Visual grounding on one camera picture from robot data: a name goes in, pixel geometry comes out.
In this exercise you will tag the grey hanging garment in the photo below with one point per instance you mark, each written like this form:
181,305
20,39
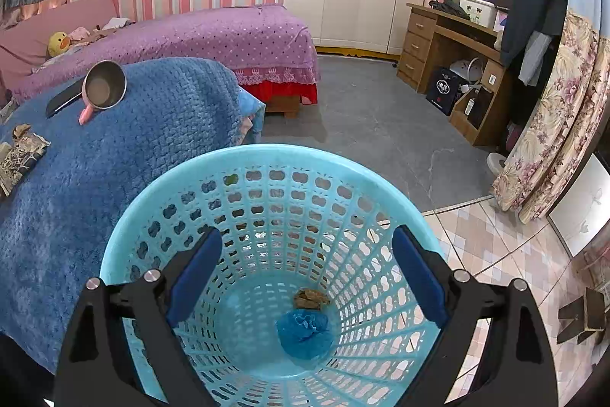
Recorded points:
536,59

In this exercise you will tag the patterned folded cloth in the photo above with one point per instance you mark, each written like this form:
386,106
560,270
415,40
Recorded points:
19,161

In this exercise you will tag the yellow duck plush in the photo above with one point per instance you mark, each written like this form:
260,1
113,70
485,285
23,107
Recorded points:
58,43

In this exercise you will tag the small brown paper scrap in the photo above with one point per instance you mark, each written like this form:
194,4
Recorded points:
312,298

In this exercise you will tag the white board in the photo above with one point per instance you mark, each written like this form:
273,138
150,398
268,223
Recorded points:
579,211

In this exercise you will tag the wooden desk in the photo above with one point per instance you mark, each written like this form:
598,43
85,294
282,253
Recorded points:
429,35

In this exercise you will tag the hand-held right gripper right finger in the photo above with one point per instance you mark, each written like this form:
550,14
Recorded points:
419,278

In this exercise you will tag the wooden stool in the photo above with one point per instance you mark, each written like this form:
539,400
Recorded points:
584,316

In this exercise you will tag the white storage box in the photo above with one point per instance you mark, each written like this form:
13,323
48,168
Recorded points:
476,9

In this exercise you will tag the dark grey power bank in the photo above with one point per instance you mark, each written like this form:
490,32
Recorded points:
62,102

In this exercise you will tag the bed with purple cover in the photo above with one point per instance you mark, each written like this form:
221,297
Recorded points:
214,35

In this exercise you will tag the white round appliance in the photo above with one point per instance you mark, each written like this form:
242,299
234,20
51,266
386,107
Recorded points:
464,68

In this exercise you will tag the black paper bag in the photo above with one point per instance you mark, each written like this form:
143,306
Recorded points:
445,90

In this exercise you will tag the floral fabric panel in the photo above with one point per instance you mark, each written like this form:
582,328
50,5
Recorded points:
557,125

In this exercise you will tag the white cloth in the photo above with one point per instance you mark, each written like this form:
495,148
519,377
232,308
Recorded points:
117,23

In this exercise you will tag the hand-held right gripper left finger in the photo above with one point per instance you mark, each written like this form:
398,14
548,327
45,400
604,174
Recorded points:
195,278

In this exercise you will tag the blue plastic bag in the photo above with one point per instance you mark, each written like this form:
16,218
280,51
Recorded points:
305,333

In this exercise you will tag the light blue plastic basket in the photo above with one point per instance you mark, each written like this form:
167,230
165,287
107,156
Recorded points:
286,178

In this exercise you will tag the pink mug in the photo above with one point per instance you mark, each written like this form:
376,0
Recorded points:
105,87

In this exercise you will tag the blue fleece blanket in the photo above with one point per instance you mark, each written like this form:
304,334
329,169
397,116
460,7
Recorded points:
119,173

